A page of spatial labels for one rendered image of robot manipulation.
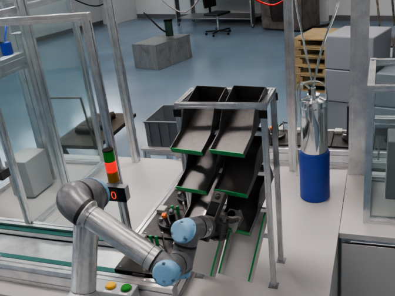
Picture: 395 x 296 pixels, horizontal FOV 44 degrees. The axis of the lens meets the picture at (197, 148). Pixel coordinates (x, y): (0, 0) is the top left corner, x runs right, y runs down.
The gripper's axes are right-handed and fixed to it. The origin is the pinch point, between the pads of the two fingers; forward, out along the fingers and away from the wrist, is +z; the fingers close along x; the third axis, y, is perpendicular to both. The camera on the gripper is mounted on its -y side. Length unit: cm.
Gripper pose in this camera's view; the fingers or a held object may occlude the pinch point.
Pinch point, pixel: (233, 215)
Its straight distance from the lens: 184.1
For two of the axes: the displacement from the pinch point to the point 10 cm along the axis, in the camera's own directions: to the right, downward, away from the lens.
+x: 8.3, 1.7, -5.3
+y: -1.6, 9.9, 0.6
